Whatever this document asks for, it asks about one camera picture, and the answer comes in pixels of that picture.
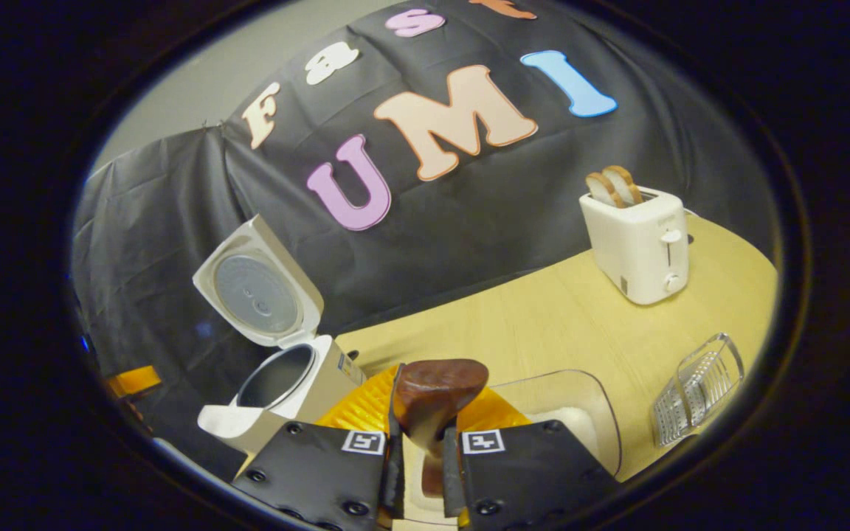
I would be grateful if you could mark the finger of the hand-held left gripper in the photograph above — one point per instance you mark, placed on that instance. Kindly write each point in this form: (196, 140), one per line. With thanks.
(133, 381)

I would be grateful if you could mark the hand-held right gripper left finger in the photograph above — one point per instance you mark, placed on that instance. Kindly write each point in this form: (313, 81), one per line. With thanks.
(322, 472)

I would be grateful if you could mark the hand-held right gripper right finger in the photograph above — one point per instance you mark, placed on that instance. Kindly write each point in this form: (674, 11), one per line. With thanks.
(528, 472)

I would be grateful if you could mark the white rice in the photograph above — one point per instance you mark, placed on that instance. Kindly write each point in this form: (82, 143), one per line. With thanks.
(580, 428)

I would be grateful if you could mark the white rice cooker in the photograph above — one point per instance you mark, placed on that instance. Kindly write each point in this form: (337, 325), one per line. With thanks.
(307, 398)

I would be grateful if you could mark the dark wooden spoon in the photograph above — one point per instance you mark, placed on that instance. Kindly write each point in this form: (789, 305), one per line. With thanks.
(436, 391)

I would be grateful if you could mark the clear chopstick holder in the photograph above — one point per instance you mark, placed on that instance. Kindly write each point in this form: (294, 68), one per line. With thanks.
(698, 391)

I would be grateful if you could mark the white toaster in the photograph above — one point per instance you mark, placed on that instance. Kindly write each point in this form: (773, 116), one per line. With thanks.
(639, 251)

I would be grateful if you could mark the black backdrop cloth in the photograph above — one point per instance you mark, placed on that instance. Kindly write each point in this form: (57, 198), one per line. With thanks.
(469, 221)

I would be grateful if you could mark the brown bread slice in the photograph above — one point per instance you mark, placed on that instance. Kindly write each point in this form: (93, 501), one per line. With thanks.
(603, 190)
(626, 184)

